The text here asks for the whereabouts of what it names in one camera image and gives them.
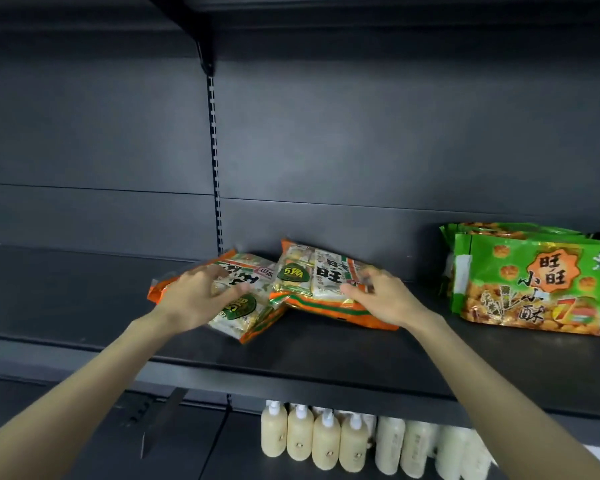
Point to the person's right hand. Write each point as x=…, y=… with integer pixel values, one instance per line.
x=392, y=302

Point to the person's left thumb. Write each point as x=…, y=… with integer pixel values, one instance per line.
x=232, y=296

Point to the person's left hand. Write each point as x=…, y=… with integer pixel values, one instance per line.
x=190, y=302

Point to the orange rice cracker packet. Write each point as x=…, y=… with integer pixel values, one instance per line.
x=320, y=282
x=247, y=314

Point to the black shelf bracket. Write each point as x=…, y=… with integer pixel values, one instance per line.
x=162, y=419
x=197, y=29

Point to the black metal shelf board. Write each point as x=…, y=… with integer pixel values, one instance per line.
x=405, y=2
x=330, y=359

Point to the green snack packet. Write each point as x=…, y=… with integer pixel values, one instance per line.
x=505, y=228
x=535, y=289

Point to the person's left forearm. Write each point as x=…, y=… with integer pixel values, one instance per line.
x=75, y=394

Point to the black slotted shelf upright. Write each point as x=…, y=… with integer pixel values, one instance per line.
x=215, y=169

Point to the person's right forearm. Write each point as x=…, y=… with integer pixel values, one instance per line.
x=495, y=409

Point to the row of cream bottles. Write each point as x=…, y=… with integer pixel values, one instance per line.
x=325, y=439

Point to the person's right thumb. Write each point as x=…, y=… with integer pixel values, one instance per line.
x=357, y=293

